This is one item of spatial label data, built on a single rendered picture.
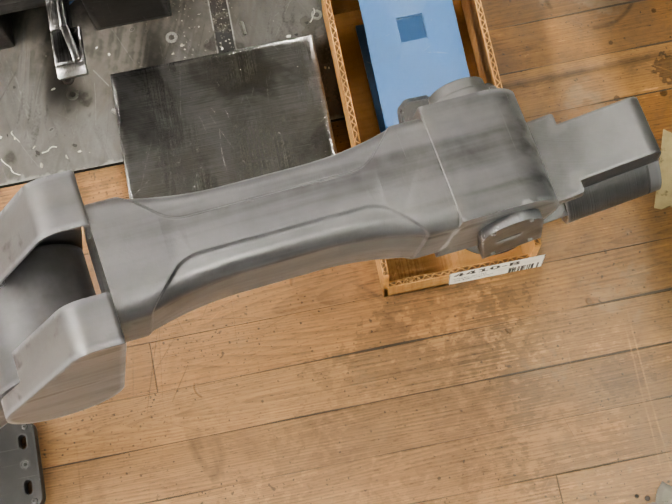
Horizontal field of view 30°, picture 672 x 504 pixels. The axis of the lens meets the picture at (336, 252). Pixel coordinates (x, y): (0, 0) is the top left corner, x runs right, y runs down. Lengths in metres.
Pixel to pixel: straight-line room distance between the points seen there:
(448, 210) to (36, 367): 0.22
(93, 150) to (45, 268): 0.40
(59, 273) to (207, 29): 0.45
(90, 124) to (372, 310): 0.28
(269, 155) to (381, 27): 0.14
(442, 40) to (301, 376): 0.28
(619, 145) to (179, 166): 0.42
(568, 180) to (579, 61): 0.36
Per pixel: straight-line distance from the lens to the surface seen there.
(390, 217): 0.63
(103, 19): 1.08
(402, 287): 0.97
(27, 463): 1.00
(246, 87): 1.03
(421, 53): 0.96
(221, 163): 1.01
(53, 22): 1.01
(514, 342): 0.99
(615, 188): 0.74
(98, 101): 1.07
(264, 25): 1.08
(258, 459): 0.98
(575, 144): 0.72
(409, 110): 0.82
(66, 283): 0.67
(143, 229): 0.61
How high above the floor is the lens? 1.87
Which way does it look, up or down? 75 degrees down
